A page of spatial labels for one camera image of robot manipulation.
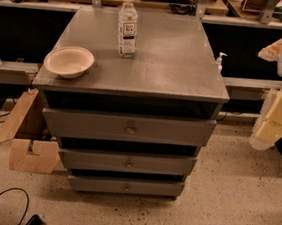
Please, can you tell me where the small pump dispenser bottle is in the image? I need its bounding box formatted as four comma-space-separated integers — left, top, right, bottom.
216, 52, 227, 73

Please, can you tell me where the black floor cable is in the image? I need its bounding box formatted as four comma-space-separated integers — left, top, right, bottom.
0, 185, 50, 225

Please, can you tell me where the grey bottom drawer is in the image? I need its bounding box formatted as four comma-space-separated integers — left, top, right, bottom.
68, 175, 185, 197

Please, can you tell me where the grey middle drawer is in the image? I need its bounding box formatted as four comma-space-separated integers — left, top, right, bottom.
59, 148, 196, 177

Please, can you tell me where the grey drawer cabinet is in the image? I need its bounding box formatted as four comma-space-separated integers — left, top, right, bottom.
21, 0, 239, 206

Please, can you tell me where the clear plastic water bottle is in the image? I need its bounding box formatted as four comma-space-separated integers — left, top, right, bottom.
118, 0, 138, 58

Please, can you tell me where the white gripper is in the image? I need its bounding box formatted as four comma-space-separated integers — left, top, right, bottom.
249, 89, 282, 151

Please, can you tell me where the white paper bowl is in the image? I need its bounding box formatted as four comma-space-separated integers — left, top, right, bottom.
43, 46, 95, 79

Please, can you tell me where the black cable coil on desk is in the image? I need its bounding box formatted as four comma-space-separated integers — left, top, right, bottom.
166, 0, 197, 18

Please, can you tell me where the notched wooden block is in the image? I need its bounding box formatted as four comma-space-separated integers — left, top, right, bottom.
9, 138, 60, 174

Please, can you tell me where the grey drawer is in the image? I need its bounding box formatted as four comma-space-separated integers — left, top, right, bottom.
42, 107, 216, 147
68, 175, 185, 197
59, 148, 196, 177

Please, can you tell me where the grey top drawer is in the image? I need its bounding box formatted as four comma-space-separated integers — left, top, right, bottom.
42, 107, 216, 147

